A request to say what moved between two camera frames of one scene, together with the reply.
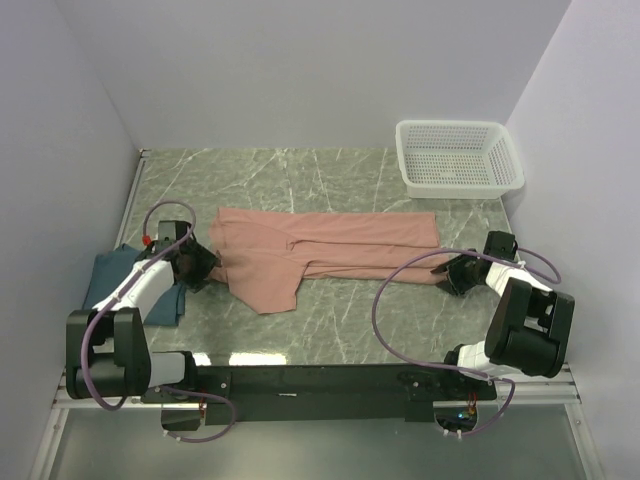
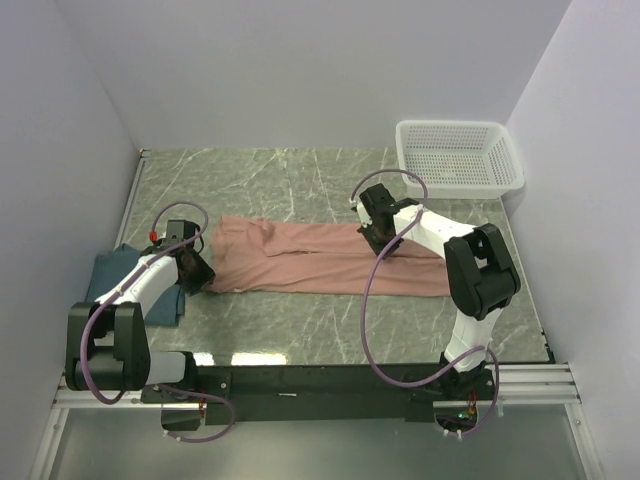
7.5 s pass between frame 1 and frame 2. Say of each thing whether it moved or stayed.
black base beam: stayed
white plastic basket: stayed
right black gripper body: moved
